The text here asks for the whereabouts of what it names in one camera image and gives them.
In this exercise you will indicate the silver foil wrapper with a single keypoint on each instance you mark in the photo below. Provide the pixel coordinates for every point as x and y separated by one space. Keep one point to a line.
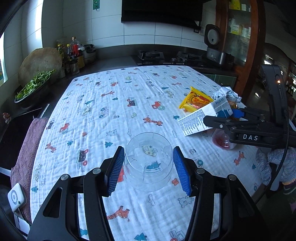
228 93

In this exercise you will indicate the bowl of green vegetables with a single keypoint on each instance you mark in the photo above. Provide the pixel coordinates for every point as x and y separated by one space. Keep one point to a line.
34 89

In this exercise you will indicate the green wall sticker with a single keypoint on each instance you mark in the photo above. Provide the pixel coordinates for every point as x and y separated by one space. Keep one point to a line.
96 5

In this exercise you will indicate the purple towel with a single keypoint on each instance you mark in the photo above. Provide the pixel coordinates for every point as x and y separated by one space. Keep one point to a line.
22 171

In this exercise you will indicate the white patterned tablecloth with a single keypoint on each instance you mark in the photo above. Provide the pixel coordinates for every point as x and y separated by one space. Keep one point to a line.
138 109

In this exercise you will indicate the clear plastic bottle yellow label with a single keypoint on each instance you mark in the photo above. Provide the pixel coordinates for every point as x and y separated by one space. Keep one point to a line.
221 139

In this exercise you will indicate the gas stove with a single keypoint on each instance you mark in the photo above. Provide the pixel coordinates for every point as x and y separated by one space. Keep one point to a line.
146 58

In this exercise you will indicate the yellow red snack wrapper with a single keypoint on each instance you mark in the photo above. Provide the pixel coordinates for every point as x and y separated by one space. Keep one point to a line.
195 100

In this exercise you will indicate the black rice cooker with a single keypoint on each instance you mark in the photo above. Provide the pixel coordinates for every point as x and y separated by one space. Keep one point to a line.
212 40

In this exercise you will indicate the round wooden cutting board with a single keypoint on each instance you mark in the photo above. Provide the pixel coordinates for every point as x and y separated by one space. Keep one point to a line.
41 59

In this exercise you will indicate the clear plastic cup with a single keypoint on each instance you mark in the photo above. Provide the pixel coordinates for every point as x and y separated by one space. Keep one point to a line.
148 162

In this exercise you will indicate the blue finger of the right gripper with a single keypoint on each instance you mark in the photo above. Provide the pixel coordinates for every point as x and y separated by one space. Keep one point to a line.
237 113

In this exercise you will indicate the gloved right hand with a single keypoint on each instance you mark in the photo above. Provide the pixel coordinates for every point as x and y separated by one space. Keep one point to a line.
287 172

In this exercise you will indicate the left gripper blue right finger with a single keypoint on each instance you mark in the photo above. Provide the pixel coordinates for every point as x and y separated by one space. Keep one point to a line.
182 170

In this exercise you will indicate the white small device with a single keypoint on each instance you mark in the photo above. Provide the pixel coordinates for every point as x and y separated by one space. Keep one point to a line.
16 197

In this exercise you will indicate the green kitchen cabinet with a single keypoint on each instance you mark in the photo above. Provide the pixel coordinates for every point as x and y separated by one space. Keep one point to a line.
223 80

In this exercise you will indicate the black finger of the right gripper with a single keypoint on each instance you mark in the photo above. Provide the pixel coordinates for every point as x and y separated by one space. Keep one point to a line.
219 123

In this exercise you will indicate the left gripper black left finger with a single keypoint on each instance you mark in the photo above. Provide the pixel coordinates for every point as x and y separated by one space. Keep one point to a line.
113 170

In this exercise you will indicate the condiment bottles group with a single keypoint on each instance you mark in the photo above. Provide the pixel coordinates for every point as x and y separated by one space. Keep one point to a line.
75 56

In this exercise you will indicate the wooden glass cabinet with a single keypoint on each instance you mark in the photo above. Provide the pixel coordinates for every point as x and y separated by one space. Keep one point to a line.
242 29

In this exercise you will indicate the black range hood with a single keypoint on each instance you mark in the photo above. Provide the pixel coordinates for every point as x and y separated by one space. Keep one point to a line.
185 13

